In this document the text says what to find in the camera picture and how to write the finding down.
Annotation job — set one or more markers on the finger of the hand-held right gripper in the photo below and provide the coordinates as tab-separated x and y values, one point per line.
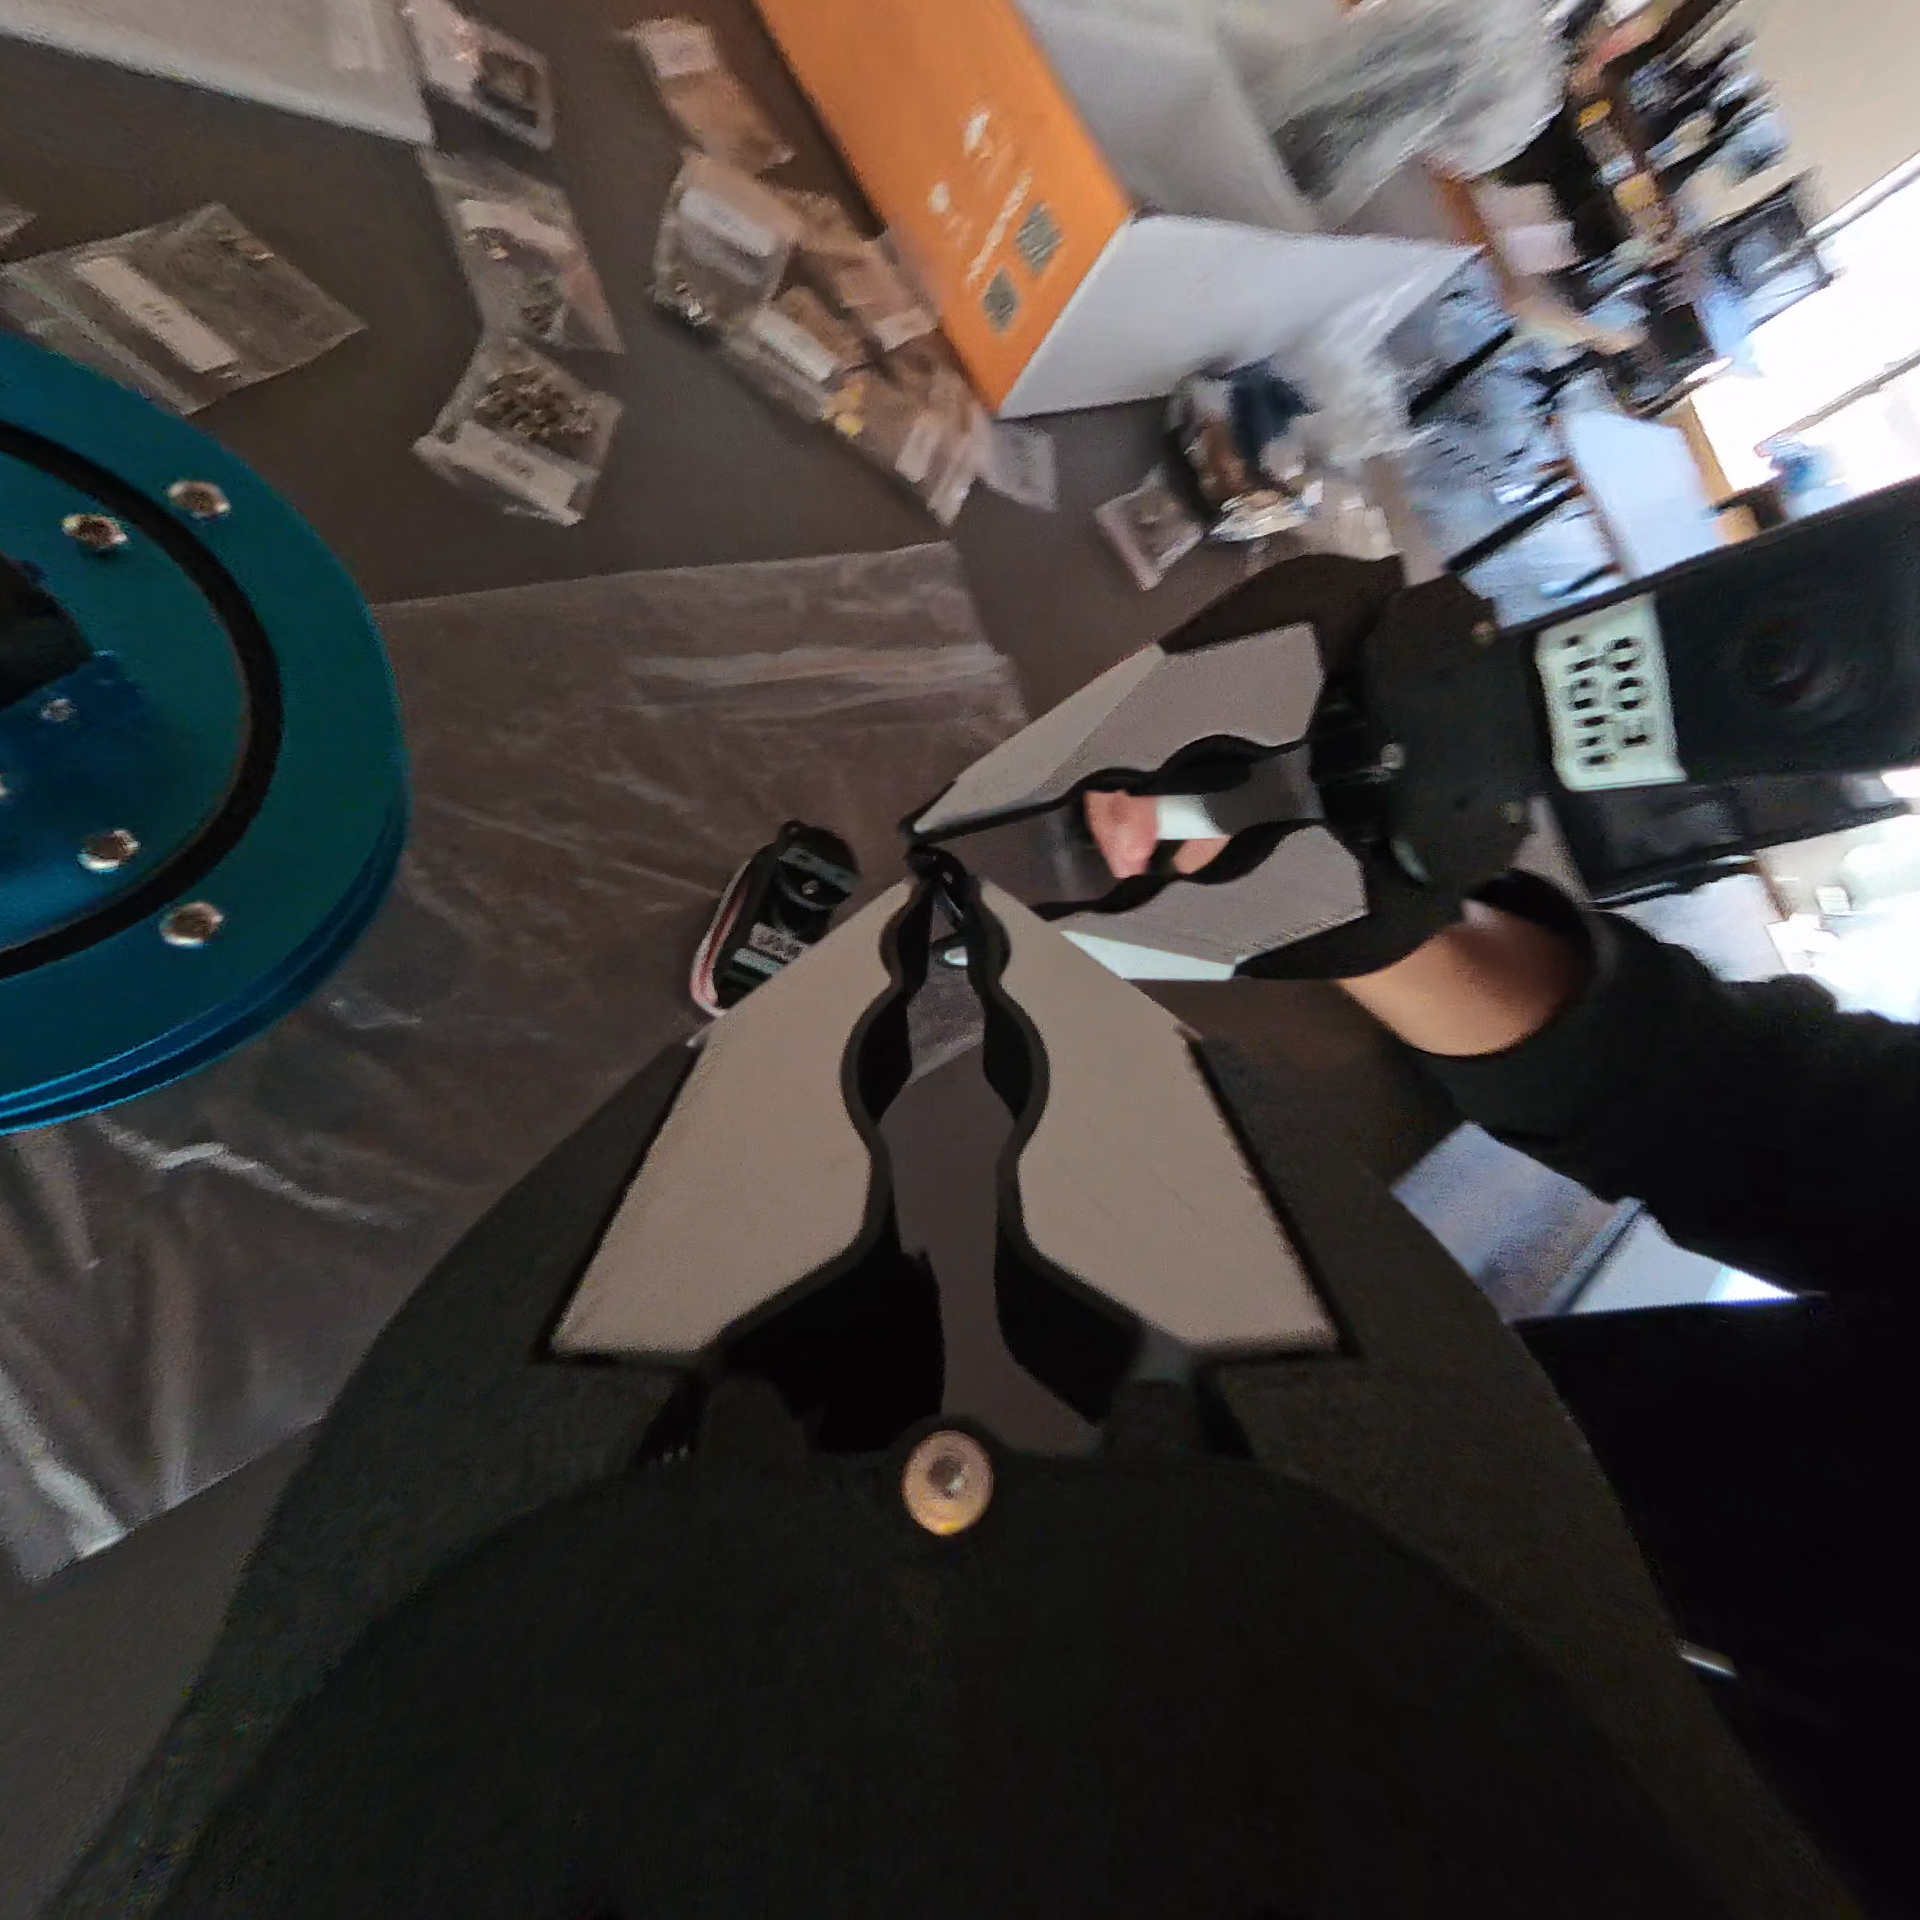
1260	909
1171	705

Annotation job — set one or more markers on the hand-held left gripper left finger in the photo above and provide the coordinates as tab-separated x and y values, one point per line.
720	1200

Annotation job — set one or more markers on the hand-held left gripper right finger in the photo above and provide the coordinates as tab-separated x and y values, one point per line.
1154	1200

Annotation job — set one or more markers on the small black servo motor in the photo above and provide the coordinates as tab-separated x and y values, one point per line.
779	915

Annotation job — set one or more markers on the blue toy robot arm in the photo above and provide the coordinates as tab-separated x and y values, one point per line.
224	675

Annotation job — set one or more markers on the person's right hand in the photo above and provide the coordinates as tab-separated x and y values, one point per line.
1117	833

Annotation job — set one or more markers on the crumpled clear plastic wrap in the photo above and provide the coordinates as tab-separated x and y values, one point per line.
1243	435

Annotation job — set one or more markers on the large clear plastic bag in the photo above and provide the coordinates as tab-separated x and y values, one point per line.
600	750

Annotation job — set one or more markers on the orange white cardboard box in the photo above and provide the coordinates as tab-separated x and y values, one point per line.
975	150

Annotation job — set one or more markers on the group of small screw bags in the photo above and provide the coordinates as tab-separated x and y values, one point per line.
523	406

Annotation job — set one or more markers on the white foam sheet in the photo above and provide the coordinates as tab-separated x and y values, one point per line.
300	61

